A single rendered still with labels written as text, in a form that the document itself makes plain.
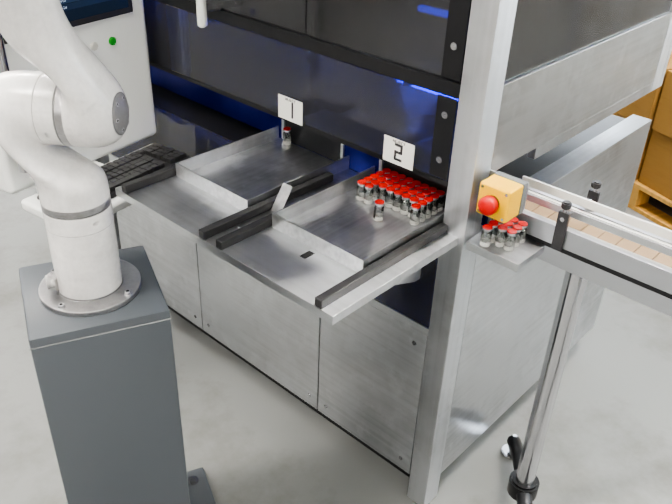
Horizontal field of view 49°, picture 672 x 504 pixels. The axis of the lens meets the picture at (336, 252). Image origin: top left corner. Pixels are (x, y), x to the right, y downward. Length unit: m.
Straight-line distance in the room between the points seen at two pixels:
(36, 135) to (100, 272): 0.28
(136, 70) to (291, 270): 0.91
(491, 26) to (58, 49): 0.75
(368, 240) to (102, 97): 0.63
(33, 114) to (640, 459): 1.96
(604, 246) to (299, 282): 0.62
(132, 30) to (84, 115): 0.91
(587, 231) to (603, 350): 1.28
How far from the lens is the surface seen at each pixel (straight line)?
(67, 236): 1.38
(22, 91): 1.30
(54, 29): 1.21
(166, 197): 1.75
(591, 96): 1.95
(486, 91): 1.47
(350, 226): 1.62
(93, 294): 1.44
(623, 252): 1.57
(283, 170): 1.85
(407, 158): 1.63
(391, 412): 2.05
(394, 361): 1.93
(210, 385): 2.52
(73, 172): 1.35
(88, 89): 1.24
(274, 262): 1.49
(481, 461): 2.34
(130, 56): 2.15
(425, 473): 2.09
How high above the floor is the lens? 1.70
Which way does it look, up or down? 32 degrees down
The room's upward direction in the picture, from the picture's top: 2 degrees clockwise
